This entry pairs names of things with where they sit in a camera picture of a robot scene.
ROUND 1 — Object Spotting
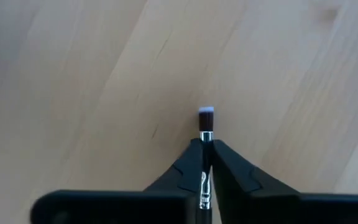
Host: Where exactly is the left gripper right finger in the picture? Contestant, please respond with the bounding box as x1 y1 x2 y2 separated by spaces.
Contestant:
211 139 358 224

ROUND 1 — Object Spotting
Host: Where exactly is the flat-top makeup brush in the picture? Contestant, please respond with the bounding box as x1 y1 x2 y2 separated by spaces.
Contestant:
197 106 215 224

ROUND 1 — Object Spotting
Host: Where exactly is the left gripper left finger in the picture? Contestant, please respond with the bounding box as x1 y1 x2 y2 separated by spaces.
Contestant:
30 138 204 224

